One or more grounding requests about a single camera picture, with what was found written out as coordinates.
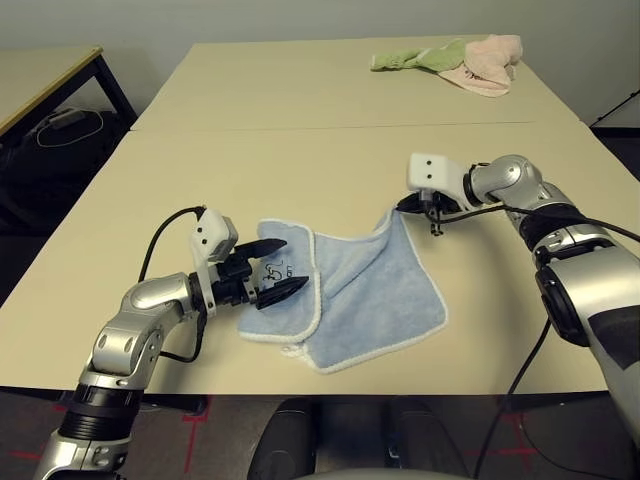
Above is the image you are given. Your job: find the green terry towel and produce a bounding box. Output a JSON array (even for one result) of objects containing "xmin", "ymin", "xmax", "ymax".
[{"xmin": 369, "ymin": 39, "xmax": 469, "ymax": 74}]

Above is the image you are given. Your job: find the grey left robot leg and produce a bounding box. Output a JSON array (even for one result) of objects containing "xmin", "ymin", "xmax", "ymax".
[{"xmin": 247, "ymin": 397, "xmax": 316, "ymax": 480}]

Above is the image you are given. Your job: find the black left wrist camera cable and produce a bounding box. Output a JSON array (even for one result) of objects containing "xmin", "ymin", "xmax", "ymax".
[{"xmin": 138, "ymin": 204, "xmax": 207, "ymax": 281}]

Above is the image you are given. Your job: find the red floor tape cross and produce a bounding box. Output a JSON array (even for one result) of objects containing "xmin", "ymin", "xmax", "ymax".
[{"xmin": 464, "ymin": 409, "xmax": 539, "ymax": 459}]

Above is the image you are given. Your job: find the grey robot leg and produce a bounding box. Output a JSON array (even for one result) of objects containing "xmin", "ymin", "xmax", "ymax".
[
  {"xmin": 384, "ymin": 397, "xmax": 471, "ymax": 480},
  {"xmin": 247, "ymin": 397, "xmax": 316, "ymax": 480}
]

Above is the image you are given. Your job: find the thin white cable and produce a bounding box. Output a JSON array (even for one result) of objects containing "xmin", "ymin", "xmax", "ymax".
[{"xmin": 37, "ymin": 108, "xmax": 105, "ymax": 149}]

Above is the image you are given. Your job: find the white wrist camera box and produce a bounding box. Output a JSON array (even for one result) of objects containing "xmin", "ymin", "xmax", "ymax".
[
  {"xmin": 405, "ymin": 153, "xmax": 474, "ymax": 209},
  {"xmin": 188, "ymin": 209, "xmax": 239, "ymax": 319}
]

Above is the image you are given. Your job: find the black table foot bar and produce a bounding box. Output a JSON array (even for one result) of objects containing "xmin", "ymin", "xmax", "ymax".
[{"xmin": 139, "ymin": 394, "xmax": 209, "ymax": 414}]

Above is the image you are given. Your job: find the pink terry towel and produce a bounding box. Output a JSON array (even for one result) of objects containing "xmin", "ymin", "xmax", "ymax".
[{"xmin": 438, "ymin": 33, "xmax": 525, "ymax": 98}]

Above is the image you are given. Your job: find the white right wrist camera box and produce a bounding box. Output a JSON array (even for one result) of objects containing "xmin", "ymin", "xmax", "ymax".
[{"xmin": 405, "ymin": 153, "xmax": 474, "ymax": 209}]

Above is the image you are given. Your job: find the light blue terry towel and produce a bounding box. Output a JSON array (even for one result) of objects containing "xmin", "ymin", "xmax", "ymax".
[{"xmin": 236, "ymin": 207, "xmax": 450, "ymax": 376}]

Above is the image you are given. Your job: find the grey right robot leg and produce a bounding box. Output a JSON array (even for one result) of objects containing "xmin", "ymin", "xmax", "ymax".
[{"xmin": 384, "ymin": 397, "xmax": 471, "ymax": 480}]

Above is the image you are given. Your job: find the black low cabinet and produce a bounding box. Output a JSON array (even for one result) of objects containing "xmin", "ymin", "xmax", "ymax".
[{"xmin": 589, "ymin": 124, "xmax": 640, "ymax": 181}]

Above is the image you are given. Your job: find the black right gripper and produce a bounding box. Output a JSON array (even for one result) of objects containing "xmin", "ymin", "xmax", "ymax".
[{"xmin": 396, "ymin": 189, "xmax": 472, "ymax": 236}]

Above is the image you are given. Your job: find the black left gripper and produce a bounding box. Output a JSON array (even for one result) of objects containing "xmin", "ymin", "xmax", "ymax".
[{"xmin": 212, "ymin": 238, "xmax": 310, "ymax": 312}]

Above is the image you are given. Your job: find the black right arm trailing cable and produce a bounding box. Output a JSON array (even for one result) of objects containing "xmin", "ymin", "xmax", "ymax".
[{"xmin": 472, "ymin": 319, "xmax": 554, "ymax": 479}]

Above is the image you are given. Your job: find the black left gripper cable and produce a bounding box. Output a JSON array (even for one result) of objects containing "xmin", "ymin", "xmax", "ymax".
[{"xmin": 158, "ymin": 309, "xmax": 209, "ymax": 364}]

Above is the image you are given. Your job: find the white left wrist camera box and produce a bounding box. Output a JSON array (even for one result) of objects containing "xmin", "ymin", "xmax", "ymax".
[{"xmin": 188, "ymin": 209, "xmax": 239, "ymax": 319}]

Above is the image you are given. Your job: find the wooden side table black frame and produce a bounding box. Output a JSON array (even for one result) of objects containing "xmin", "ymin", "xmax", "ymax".
[{"xmin": 0, "ymin": 46, "xmax": 139, "ymax": 151}]

